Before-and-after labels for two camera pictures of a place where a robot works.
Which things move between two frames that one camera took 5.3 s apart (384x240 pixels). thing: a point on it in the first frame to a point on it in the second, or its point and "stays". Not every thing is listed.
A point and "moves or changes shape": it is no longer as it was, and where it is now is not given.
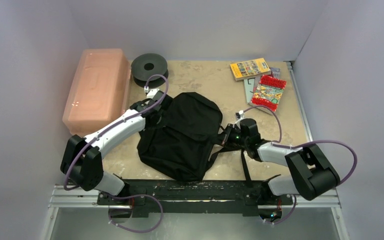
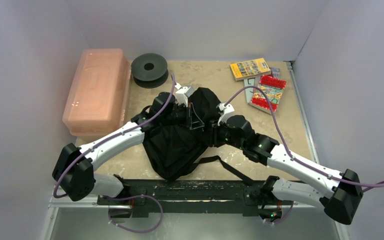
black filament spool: [147, 64] stays
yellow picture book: [250, 68] stays
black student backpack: [183, 142] moves or changes shape
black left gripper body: [161, 117] to [178, 116]
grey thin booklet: [249, 87] stays
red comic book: [267, 93] stays
